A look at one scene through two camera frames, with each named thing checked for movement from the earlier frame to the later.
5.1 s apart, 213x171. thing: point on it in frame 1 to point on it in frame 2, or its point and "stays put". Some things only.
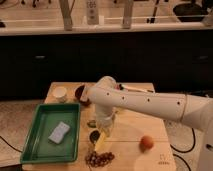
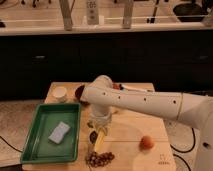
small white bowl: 60,93 stays put
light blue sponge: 59,132 stays put
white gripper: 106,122 to 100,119
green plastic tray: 39,149 stays put
